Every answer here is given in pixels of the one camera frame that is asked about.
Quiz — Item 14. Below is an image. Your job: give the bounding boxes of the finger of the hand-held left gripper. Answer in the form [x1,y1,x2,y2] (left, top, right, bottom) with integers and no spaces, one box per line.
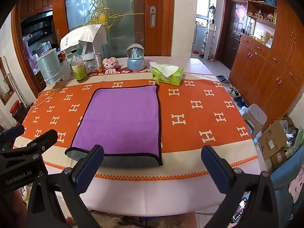
[0,125,25,148]
[22,129,59,156]

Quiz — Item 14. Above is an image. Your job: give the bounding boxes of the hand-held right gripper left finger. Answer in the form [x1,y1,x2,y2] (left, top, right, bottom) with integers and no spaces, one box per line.
[27,144,105,228]

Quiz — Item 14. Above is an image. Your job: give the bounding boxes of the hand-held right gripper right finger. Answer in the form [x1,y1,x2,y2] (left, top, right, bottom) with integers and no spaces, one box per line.
[201,145,279,228]

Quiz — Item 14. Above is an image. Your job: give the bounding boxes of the purple towel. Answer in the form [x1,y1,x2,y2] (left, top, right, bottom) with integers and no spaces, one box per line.
[65,84,163,169]

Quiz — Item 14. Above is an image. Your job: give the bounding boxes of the smartphone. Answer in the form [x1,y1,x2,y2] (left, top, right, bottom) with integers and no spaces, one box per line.
[229,195,249,224]

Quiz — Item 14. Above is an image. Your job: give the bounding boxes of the orange patterned blanket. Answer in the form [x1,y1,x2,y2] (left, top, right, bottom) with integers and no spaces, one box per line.
[13,72,259,181]

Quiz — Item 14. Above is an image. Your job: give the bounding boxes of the large cardboard box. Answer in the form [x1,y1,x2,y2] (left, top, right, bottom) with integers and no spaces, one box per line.
[258,117,298,160]

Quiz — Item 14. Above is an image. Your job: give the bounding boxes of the small cardboard box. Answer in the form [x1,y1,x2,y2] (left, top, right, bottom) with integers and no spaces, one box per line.
[269,147,295,169]

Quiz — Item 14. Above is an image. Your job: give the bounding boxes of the grey plastic stool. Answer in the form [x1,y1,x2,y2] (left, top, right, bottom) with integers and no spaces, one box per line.
[242,104,268,140]

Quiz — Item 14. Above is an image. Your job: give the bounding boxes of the clear glass jar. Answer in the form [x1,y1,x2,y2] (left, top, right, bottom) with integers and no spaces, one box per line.
[62,60,73,81]

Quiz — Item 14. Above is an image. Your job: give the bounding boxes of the blue chair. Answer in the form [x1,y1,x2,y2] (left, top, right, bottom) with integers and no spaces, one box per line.
[270,144,304,220]

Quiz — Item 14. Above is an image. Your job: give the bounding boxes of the blue shoes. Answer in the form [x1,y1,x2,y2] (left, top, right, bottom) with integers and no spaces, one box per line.
[234,96,248,108]

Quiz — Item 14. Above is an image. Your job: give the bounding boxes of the yellow oil bottle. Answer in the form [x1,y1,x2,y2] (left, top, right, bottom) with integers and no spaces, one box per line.
[71,49,88,83]

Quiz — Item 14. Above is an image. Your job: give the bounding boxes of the grey slippers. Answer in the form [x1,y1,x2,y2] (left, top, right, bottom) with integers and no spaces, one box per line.
[215,74,231,86]

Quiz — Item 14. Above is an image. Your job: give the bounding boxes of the small metal-lid jar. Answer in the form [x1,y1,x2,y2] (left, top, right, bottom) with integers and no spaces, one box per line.
[94,53,103,71]

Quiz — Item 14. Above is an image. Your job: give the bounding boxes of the white countertop appliance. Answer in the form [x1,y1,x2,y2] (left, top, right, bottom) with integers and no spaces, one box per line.
[60,25,108,62]

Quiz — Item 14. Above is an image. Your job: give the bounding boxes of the pink toy figure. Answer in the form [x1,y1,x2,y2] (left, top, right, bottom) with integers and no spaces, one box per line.
[102,57,122,75]

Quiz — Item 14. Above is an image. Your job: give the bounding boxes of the green tissue box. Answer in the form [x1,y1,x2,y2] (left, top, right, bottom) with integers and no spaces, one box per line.
[150,61,185,86]

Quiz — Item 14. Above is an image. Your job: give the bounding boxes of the blue snow globe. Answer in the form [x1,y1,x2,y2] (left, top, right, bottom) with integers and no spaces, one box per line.
[126,44,146,71]

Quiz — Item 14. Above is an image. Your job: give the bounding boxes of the white cloth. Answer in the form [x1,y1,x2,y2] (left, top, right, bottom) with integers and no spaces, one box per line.
[60,24,108,51]

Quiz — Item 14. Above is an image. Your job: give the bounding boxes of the white shoe rack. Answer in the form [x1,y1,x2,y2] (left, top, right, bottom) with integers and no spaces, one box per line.
[201,23,217,60]

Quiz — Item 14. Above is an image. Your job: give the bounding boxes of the dark wooden entrance door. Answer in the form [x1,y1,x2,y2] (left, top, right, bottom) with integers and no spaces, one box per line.
[223,1,248,71]

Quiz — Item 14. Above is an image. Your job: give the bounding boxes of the wooden kitchen cabinets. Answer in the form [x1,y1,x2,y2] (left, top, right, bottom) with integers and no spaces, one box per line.
[19,0,53,20]

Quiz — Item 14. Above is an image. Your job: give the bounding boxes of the gold door ornament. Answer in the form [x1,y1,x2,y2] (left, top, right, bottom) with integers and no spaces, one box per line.
[88,0,146,32]

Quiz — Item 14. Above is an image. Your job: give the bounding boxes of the wooden framed glass door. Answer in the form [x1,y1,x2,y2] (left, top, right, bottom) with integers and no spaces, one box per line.
[52,0,175,58]

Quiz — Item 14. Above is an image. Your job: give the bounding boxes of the red door ornament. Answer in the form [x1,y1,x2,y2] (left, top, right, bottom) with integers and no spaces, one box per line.
[236,4,248,21]

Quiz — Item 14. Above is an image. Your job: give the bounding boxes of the white cable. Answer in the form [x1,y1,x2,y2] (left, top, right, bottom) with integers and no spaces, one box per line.
[33,85,60,108]

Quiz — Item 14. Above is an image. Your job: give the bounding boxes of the wooden wall cabinet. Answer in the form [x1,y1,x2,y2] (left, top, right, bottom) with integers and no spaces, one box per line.
[228,0,304,130]

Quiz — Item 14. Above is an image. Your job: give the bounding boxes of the silver door handle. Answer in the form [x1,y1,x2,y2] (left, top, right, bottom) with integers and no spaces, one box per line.
[150,6,157,28]

